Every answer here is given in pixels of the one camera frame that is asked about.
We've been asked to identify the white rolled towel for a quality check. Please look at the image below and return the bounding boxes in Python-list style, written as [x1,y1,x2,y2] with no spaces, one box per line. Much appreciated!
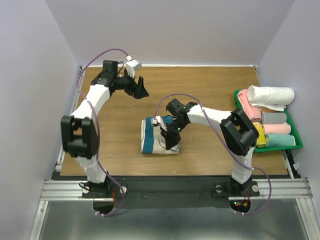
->
[247,85,295,112]

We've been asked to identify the yellow rolled towel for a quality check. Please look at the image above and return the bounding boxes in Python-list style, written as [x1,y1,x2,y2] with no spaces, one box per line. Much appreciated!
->
[253,122,267,149]

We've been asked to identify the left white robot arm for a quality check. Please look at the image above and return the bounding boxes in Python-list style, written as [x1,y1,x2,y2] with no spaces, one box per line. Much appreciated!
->
[60,56,149,197]

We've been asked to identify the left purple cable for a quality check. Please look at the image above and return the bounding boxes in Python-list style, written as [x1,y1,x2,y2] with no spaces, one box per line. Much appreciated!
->
[76,48,133,218]

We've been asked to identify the teal and cream Doraemon towel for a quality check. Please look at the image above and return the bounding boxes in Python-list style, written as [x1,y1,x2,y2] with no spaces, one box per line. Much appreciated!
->
[141,117,180,155]

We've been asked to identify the mint green rolled towel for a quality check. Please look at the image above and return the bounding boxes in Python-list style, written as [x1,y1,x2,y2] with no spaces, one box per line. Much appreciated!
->
[265,134,296,148]

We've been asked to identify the light pink rolled towel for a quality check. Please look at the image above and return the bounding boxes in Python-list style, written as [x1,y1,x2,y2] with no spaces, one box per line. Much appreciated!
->
[262,123,291,135]

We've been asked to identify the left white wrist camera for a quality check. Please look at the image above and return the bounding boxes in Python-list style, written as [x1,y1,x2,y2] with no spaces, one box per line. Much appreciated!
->
[125,55,142,78]

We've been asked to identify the green plastic tray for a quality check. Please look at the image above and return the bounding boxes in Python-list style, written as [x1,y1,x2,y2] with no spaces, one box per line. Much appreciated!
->
[234,90,303,153]

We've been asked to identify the purple cable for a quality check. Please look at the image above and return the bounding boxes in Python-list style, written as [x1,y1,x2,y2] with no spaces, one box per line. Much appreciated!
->
[152,93,273,216]
[76,48,133,218]

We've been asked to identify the circuit board with leds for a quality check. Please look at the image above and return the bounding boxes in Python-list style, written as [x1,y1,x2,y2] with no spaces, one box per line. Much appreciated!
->
[229,198,251,213]

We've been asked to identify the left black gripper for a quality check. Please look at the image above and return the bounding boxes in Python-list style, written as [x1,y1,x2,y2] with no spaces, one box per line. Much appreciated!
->
[114,68,150,100]

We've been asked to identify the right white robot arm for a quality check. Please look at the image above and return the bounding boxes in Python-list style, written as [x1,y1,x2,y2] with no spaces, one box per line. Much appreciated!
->
[153,98,259,195]

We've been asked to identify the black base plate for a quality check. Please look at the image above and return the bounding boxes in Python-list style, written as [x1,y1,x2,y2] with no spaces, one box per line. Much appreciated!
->
[82,176,260,210]

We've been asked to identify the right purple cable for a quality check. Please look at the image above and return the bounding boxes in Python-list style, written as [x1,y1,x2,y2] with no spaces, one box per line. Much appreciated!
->
[152,93,273,216]

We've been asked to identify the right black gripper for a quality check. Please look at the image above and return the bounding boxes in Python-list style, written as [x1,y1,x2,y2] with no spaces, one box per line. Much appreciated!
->
[160,119,188,150]

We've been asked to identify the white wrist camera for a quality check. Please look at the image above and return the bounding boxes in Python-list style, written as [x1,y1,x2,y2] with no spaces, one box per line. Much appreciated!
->
[151,116,167,131]
[125,55,142,78]

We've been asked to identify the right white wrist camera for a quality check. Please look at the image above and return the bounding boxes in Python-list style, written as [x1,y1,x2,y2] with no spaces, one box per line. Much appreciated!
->
[151,116,167,131]

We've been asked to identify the grey rolled towel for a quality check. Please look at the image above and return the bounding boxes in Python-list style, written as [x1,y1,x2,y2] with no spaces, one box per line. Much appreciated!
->
[261,112,288,125]

